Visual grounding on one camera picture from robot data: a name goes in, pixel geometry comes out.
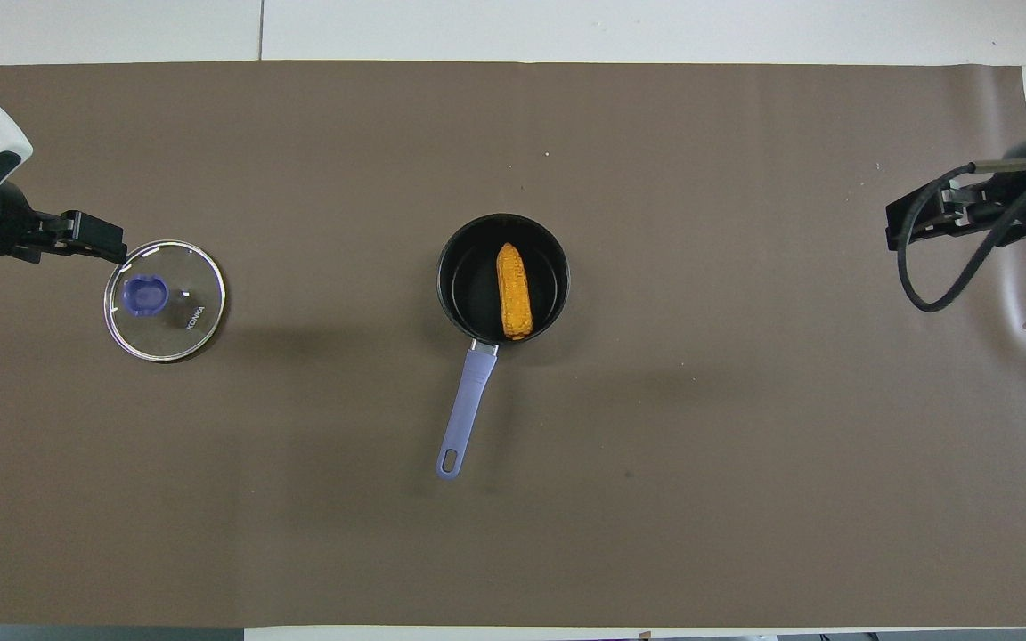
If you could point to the yellow corn cob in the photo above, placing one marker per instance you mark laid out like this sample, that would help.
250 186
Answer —
514 289

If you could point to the glass lid purple knob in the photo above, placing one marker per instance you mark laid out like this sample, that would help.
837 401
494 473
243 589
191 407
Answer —
166 303

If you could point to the brown table mat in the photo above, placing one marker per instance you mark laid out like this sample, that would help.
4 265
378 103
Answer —
655 534

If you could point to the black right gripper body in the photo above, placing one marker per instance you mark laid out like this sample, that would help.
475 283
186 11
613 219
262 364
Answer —
1021 196

